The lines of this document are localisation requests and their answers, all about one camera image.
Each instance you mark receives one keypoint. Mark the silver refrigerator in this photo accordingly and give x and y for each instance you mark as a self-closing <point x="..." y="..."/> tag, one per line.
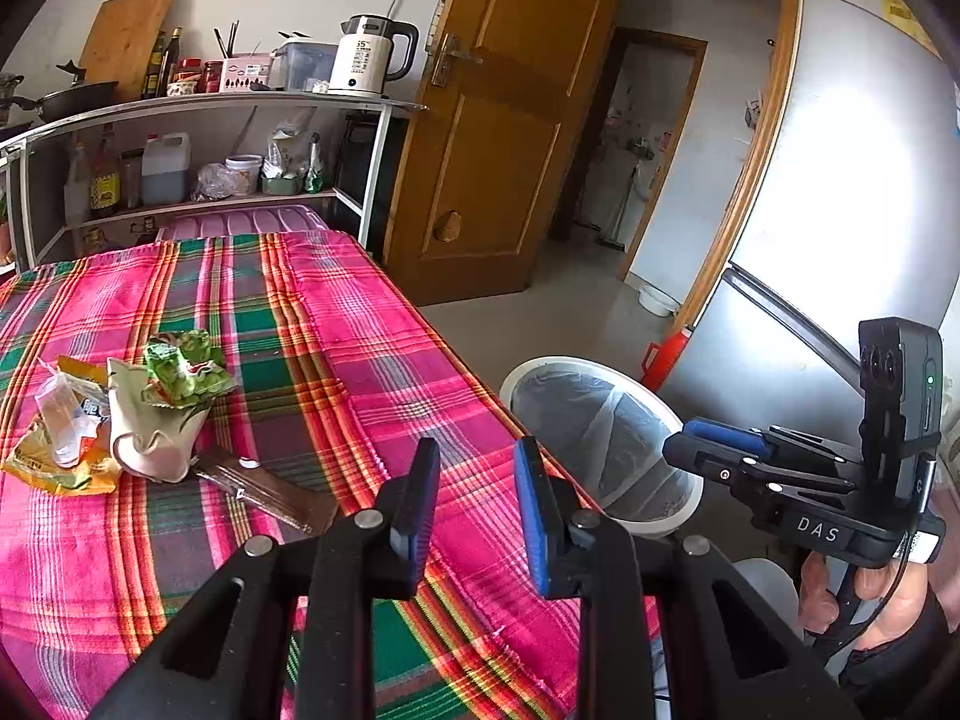
<point x="825" y="202"/>

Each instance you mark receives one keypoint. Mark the dark sauce bottle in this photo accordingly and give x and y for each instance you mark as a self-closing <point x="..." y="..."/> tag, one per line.
<point x="172" y="64"/>
<point x="154" y="71"/>

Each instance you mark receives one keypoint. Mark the green food packet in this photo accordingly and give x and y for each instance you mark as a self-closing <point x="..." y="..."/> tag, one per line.
<point x="315" y="169"/>

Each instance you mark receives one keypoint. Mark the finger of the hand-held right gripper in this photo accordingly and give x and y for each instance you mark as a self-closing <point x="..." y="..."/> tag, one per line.
<point x="705" y="461"/>
<point x="720" y="431"/>

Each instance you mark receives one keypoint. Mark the white basin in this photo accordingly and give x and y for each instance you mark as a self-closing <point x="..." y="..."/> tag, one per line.
<point x="658" y="301"/>

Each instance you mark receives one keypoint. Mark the plastic jug dark liquid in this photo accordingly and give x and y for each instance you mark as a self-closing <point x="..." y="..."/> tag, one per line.
<point x="165" y="176"/>

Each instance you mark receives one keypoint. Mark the yellow chips bag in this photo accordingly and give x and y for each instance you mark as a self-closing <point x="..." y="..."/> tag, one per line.
<point x="67" y="476"/>

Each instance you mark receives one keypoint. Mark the person's right forearm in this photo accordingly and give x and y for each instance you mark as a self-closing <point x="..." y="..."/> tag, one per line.
<point x="915" y="660"/>

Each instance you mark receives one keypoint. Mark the clear plastic bag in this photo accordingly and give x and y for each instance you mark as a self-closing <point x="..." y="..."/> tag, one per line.
<point x="64" y="420"/>
<point x="214" y="184"/>

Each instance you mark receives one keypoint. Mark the red lidded jar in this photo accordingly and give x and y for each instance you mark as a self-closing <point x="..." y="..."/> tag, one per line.
<point x="212" y="79"/>
<point x="189" y="76"/>

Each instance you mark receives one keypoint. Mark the wooden door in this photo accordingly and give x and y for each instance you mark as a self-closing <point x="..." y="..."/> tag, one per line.
<point x="495" y="165"/>

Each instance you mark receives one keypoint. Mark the yellow label oil bottle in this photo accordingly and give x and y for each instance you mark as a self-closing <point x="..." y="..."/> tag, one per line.
<point x="105" y="187"/>

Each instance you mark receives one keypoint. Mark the brown snack wrapper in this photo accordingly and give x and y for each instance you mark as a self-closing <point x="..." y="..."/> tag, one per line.
<point x="262" y="491"/>

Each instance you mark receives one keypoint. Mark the white metal shelf rack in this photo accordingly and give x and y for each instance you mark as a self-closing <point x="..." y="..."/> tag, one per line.
<point x="371" y="187"/>

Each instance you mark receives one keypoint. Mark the white plastic bin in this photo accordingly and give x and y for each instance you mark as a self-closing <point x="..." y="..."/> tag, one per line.
<point x="517" y="390"/>

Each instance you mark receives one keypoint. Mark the white green food bag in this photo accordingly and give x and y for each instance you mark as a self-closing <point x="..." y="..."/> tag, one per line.
<point x="285" y="150"/>

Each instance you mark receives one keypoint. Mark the pink green plaid cloth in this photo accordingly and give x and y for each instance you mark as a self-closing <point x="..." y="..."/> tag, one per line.
<point x="337" y="330"/>

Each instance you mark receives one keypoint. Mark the green wrapper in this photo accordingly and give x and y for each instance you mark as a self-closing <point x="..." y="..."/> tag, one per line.
<point x="184" y="375"/>

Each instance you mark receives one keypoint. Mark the white plastic tub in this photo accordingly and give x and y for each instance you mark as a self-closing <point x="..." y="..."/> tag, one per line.
<point x="244" y="176"/>

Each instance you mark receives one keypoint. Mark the black frying pan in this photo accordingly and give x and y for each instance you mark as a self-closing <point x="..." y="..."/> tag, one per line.
<point x="75" y="101"/>

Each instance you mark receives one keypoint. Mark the white paper cup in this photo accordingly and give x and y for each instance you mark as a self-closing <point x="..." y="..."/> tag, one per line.
<point x="142" y="442"/>

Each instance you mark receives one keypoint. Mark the person's right hand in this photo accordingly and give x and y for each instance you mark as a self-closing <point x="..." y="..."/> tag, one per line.
<point x="817" y="600"/>

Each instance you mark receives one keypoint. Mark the pink utensil box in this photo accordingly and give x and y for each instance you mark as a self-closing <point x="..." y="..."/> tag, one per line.
<point x="246" y="75"/>

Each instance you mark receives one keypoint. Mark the dark chopsticks bundle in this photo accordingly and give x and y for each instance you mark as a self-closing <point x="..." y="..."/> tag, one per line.
<point x="227" y="41"/>

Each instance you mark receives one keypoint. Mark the storage box pink lid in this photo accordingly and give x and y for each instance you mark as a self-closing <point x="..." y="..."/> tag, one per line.
<point x="247" y="221"/>

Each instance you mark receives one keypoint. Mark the wooden cutting board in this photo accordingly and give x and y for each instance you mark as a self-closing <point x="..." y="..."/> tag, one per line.
<point x="124" y="37"/>

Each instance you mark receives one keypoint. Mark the white electric kettle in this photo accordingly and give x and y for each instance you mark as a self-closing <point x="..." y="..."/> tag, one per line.
<point x="360" y="60"/>

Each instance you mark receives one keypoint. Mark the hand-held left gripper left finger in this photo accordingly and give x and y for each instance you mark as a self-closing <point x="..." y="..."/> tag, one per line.
<point x="416" y="510"/>

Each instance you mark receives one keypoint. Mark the wooden door knob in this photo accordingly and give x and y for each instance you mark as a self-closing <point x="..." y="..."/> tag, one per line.
<point x="448" y="226"/>

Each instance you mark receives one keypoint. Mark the yellow sticker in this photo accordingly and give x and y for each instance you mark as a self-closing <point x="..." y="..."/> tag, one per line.
<point x="911" y="22"/>

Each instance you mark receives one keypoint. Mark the crumpled clear plastic bag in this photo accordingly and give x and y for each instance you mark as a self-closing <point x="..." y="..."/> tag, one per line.
<point x="214" y="184"/>

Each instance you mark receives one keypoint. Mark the translucent bin liner bag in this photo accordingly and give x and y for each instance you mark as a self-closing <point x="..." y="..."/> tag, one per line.
<point x="600" y="435"/>

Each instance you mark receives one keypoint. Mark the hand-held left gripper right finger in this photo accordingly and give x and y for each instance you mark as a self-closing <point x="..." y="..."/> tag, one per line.
<point x="536" y="525"/>

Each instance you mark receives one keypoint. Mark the clear plastic container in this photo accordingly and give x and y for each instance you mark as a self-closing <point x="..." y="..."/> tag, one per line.
<point x="304" y="67"/>

